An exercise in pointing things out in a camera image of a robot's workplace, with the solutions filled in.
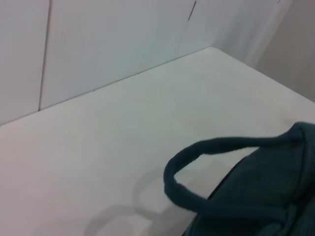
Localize dark teal insulated bag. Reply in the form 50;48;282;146
163;121;315;236

